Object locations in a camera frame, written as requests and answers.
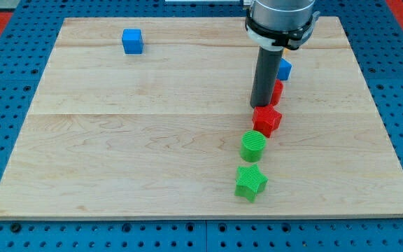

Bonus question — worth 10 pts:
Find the green star block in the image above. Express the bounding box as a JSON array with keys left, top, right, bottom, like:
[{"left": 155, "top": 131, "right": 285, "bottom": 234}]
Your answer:
[{"left": 234, "top": 164, "right": 268, "bottom": 202}]

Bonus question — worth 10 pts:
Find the green cylinder block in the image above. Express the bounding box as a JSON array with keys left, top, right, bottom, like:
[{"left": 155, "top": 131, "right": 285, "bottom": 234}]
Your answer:
[{"left": 239, "top": 130, "right": 267, "bottom": 162}]

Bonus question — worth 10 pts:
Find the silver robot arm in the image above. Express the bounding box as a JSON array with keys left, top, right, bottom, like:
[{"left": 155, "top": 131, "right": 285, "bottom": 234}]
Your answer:
[{"left": 245, "top": 0, "right": 320, "bottom": 51}]

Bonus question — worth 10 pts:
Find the wooden board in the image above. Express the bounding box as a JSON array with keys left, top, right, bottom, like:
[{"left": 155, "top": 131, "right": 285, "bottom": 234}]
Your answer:
[{"left": 0, "top": 17, "right": 403, "bottom": 221}]

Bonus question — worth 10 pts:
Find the blue block behind tool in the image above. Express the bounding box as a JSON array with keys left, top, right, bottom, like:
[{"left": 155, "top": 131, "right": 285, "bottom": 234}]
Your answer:
[{"left": 277, "top": 58, "right": 292, "bottom": 81}]

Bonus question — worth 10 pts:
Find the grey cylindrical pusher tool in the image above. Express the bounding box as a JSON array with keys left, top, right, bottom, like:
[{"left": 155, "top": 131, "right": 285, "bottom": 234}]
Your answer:
[{"left": 250, "top": 48, "right": 283, "bottom": 108}]

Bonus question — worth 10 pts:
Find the red star block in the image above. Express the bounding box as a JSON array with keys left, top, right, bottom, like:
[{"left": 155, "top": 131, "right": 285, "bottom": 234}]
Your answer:
[{"left": 252, "top": 104, "right": 283, "bottom": 138}]

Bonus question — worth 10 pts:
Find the blue cube block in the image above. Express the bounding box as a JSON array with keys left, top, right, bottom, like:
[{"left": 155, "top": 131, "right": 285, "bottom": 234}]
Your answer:
[{"left": 122, "top": 29, "right": 143, "bottom": 55}]

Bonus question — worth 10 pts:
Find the red cylinder block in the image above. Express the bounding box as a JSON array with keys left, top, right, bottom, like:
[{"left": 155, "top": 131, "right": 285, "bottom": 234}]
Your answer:
[{"left": 270, "top": 79, "right": 284, "bottom": 106}]

